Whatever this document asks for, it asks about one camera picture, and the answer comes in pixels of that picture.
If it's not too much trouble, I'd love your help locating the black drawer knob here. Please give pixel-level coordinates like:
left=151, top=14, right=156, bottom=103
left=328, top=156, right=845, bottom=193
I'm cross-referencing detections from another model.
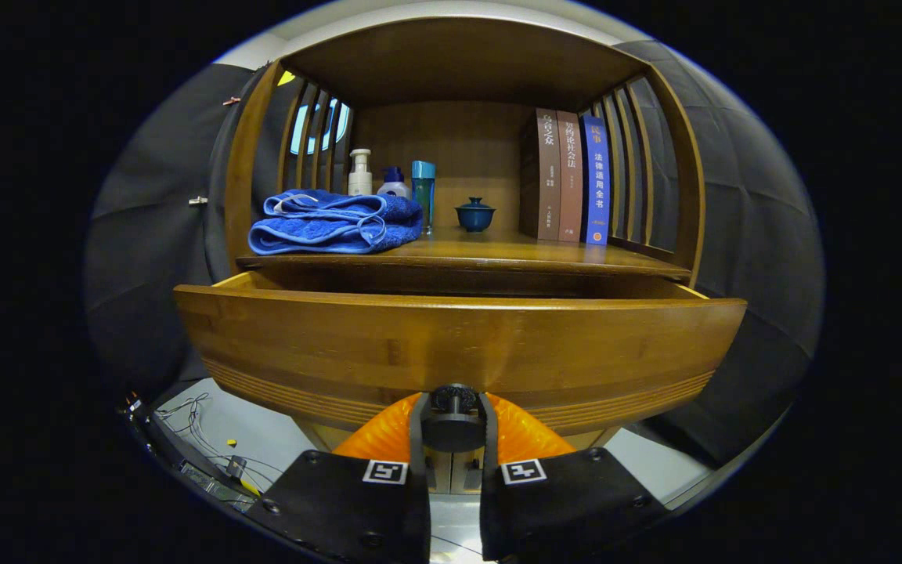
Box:
left=421, top=384, right=488, bottom=454

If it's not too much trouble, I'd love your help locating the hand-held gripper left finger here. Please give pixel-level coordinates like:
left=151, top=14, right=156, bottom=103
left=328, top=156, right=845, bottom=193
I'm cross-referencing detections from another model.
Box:
left=251, top=392, right=431, bottom=564

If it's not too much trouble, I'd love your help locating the dark blue lidded teacup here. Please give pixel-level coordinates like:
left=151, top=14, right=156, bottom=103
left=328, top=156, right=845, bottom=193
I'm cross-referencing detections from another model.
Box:
left=455, top=197, right=496, bottom=233

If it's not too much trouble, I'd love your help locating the white bottle with blue cap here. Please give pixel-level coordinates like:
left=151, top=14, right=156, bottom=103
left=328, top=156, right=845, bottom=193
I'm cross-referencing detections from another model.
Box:
left=377, top=166, right=413, bottom=198

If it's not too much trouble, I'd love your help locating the wooden cabinet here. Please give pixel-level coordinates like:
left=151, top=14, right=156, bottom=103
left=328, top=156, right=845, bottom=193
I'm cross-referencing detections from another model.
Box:
left=224, top=16, right=706, bottom=494

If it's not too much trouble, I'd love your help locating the tall teal bottle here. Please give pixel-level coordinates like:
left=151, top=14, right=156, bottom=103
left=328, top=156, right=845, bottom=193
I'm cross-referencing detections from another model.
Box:
left=411, top=161, right=436, bottom=234

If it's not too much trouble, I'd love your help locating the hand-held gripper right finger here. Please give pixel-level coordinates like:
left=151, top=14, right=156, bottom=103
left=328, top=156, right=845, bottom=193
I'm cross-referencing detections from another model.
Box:
left=479, top=392, right=667, bottom=562

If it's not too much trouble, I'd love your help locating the reddish brown book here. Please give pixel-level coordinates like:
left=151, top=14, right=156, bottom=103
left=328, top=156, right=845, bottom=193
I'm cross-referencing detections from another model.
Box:
left=557, top=110, right=585, bottom=244

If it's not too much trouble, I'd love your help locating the dark brown book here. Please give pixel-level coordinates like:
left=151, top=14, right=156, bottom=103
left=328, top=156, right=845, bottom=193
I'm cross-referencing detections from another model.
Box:
left=520, top=108, right=563, bottom=242

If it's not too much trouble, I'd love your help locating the white pump bottle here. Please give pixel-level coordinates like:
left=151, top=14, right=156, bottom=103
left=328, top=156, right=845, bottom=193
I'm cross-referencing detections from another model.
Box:
left=348, top=149, right=374, bottom=197

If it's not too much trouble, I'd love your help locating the wooden drawer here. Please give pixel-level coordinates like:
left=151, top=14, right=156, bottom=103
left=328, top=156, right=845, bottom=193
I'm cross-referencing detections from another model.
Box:
left=174, top=270, right=748, bottom=436

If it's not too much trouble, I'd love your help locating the wooden countertop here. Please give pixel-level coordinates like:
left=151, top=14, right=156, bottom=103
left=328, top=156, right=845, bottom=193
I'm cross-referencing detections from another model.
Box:
left=236, top=226, right=691, bottom=281

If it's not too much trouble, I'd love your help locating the blue book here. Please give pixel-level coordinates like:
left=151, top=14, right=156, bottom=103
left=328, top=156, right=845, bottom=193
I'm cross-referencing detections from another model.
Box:
left=580, top=115, right=612, bottom=246

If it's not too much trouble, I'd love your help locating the blue folded towel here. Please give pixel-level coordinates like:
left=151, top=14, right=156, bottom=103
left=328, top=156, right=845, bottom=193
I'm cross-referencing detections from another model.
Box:
left=248, top=189, right=424, bottom=256

